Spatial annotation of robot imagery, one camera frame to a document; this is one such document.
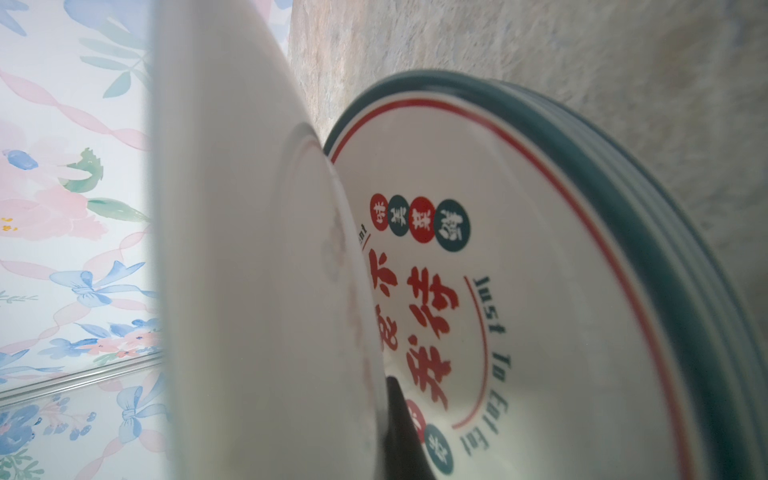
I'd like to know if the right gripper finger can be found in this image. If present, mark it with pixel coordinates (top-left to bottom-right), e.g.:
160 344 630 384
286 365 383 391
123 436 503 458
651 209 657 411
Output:
384 376 435 480

